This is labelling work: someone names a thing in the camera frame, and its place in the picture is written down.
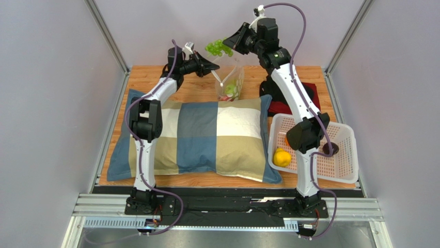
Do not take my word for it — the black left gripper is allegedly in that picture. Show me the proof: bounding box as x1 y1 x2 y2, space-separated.
179 51 219 78

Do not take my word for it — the green fake lettuce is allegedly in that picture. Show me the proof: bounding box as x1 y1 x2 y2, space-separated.
205 39 233 57

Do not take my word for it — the clear dotted zip bag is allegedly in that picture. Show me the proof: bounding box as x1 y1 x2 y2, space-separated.
212 55 244 101

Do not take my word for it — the yellow fake lemon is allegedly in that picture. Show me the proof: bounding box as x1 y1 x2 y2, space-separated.
272 148 292 167

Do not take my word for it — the dark brown fake food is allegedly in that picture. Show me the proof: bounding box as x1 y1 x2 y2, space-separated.
322 142 339 156

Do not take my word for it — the green fake apple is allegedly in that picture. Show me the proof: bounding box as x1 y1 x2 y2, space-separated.
224 81 238 97

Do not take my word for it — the red fake strawberry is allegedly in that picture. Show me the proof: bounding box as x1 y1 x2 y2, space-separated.
218 96 236 102

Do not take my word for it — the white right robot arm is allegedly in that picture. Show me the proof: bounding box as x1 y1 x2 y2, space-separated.
223 18 329 209

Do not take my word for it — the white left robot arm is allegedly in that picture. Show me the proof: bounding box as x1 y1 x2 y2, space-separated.
124 42 219 212

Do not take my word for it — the black baseball cap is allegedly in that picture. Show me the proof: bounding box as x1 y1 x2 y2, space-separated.
259 75 319 105

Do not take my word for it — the red folded cloth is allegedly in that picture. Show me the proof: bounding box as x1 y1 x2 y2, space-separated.
265 83 321 117

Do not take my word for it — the blue beige checked pillow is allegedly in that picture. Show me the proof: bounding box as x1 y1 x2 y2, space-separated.
106 88 283 184

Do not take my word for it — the white perforated plastic basket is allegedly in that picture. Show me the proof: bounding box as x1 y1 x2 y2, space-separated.
268 114 359 183

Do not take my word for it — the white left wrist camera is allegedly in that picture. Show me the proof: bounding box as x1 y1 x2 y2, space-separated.
182 42 194 57

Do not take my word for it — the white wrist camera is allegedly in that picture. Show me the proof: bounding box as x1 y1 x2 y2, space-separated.
249 5 266 32
182 42 194 57

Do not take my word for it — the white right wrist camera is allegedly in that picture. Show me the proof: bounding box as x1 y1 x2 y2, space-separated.
249 5 266 32

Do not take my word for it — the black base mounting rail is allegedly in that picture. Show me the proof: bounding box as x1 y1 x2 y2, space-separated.
124 196 331 218

